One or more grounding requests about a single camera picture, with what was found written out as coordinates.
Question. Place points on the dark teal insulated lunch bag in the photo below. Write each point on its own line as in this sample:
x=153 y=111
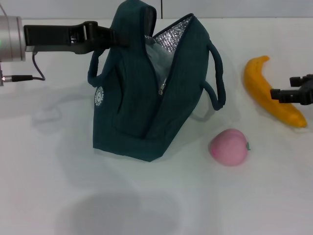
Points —
x=127 y=110

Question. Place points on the clear food container blue seal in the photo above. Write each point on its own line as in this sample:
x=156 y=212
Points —
x=159 y=63

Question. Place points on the yellow toy banana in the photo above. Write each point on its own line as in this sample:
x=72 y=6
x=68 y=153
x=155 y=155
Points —
x=264 y=90

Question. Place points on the pink toy peach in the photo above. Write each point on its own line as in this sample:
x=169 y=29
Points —
x=230 y=149

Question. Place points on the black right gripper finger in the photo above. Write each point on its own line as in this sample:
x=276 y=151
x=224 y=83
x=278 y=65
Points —
x=304 y=81
x=293 y=96

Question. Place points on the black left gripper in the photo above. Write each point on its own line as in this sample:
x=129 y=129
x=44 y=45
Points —
x=49 y=38

